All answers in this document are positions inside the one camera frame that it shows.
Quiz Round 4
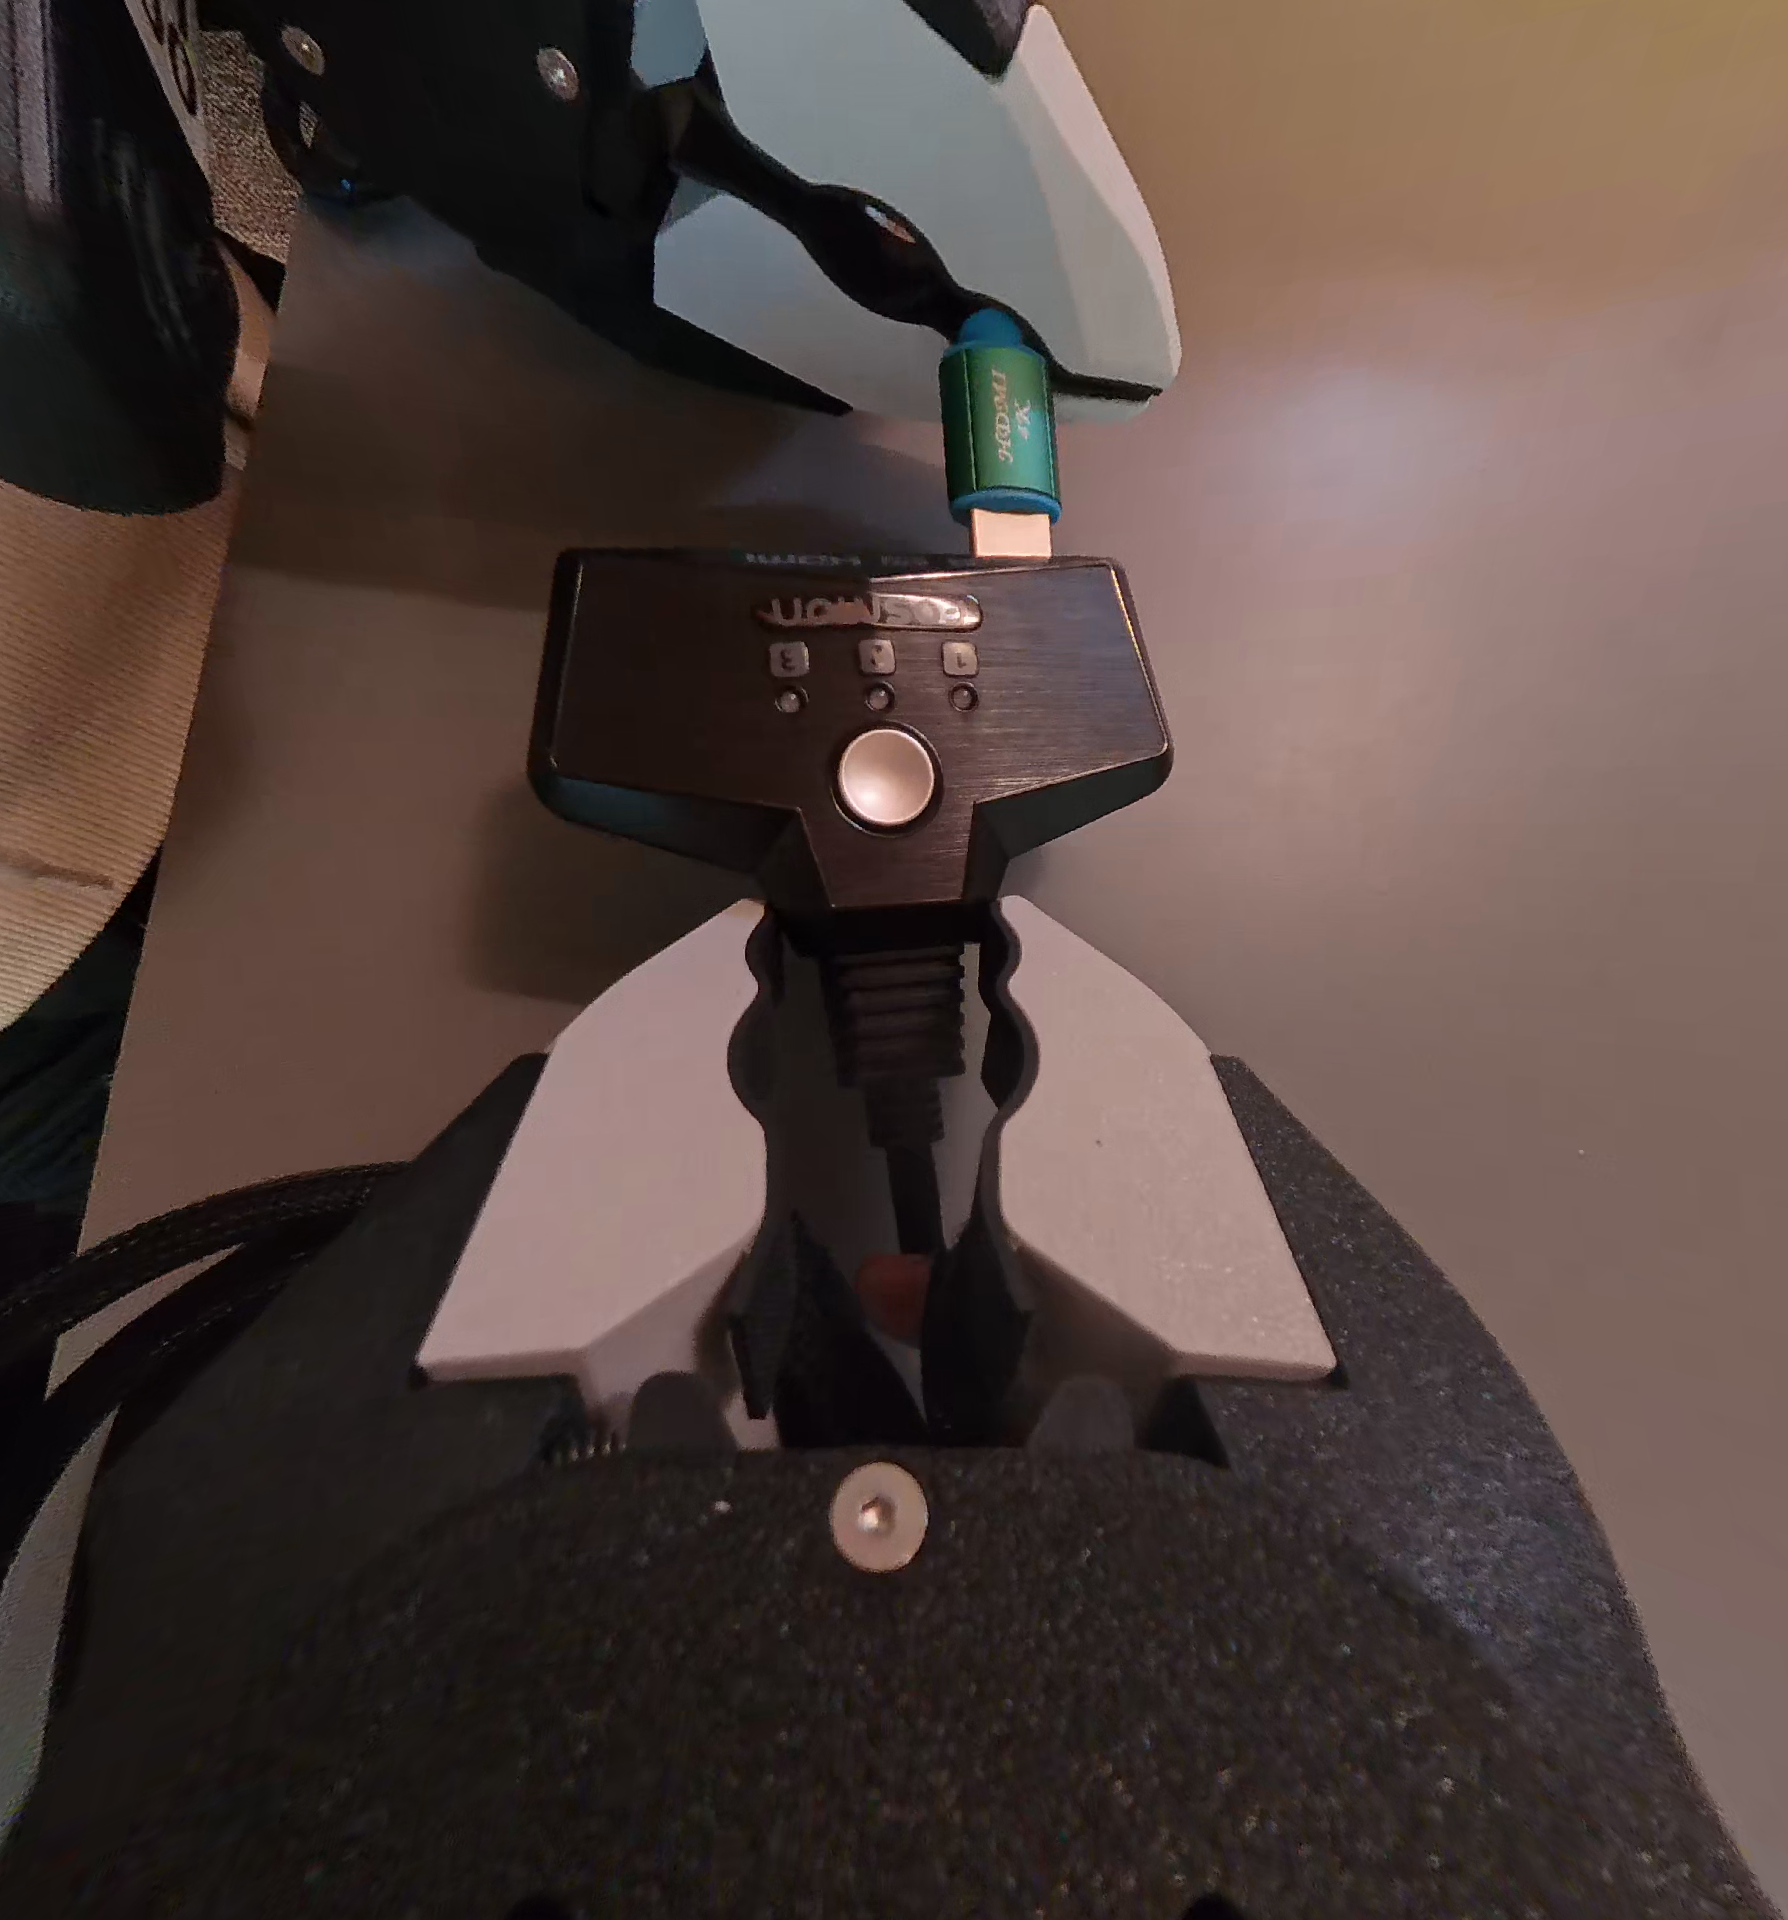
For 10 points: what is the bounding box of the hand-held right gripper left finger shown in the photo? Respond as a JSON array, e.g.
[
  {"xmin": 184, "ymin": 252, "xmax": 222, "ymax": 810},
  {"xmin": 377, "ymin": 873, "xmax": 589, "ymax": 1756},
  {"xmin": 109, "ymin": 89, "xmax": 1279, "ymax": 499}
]
[{"xmin": 412, "ymin": 897, "xmax": 797, "ymax": 1384}]

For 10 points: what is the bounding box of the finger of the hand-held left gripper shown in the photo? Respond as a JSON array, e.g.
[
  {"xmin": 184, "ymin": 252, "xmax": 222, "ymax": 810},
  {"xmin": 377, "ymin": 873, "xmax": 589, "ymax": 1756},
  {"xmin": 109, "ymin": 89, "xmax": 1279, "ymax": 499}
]
[
  {"xmin": 670, "ymin": 0, "xmax": 1185, "ymax": 409},
  {"xmin": 651, "ymin": 188, "xmax": 986, "ymax": 422}
]

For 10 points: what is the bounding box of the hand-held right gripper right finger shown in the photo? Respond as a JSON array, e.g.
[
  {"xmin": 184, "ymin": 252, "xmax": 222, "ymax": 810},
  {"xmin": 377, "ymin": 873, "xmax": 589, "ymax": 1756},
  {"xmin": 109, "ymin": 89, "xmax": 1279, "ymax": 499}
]
[{"xmin": 934, "ymin": 897, "xmax": 1340, "ymax": 1384}]

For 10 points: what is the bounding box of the black HDMI switch with cable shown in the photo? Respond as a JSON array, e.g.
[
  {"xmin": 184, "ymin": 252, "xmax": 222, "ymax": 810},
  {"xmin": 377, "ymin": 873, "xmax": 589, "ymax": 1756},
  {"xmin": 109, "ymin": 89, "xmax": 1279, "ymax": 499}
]
[{"xmin": 524, "ymin": 549, "xmax": 1179, "ymax": 1266}]

